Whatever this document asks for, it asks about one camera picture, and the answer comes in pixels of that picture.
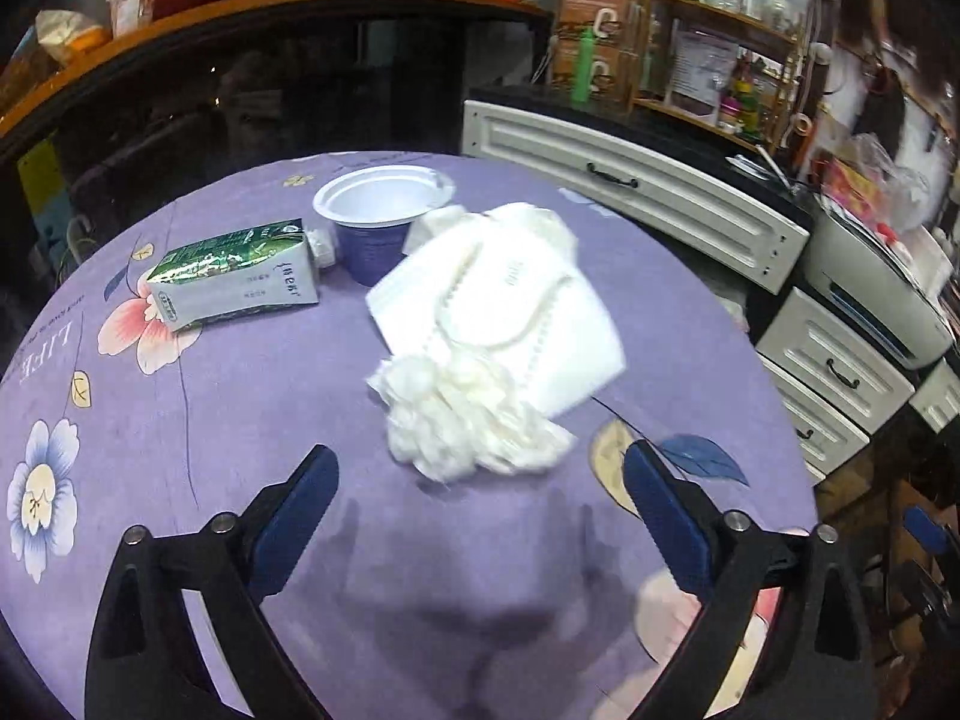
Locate purple yogurt cup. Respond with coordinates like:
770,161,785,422
313,165,455,287

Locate clear plastic snack cup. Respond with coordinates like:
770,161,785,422
105,0,164,38

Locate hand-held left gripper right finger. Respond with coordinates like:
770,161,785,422
622,441,878,720

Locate white vanity drawer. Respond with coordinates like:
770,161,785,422
911,360,960,432

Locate white two-drawer unit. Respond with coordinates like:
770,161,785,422
754,286,917,477

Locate wooden shelf rack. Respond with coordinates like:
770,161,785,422
634,0,800,155

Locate wooden top glass counter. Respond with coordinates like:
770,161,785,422
0,0,556,188

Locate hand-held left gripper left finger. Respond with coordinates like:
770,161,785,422
84,444,340,720

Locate yellow panel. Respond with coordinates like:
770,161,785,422
19,133,70,215

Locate green milk carton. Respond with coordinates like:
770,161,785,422
142,219,338,332

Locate brown printed box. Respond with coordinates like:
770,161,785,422
556,0,638,46
551,43,637,107

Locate kraft paper snack bag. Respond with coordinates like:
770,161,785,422
34,9,106,65

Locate white hair clipper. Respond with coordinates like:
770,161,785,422
731,144,792,192

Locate white printer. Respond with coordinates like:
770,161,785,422
799,195,960,370

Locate white tissue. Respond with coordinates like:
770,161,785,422
366,351,578,482

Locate purple floral tablecloth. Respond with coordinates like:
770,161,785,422
0,152,820,720

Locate clear bag red contents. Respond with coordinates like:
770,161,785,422
814,131,931,237

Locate green bottle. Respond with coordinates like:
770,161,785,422
571,31,595,102

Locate dark hair bundle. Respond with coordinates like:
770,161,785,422
862,64,905,155

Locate long white drawer cabinet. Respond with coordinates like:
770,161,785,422
461,99,812,295

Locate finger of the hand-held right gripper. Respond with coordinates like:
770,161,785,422
900,504,953,560

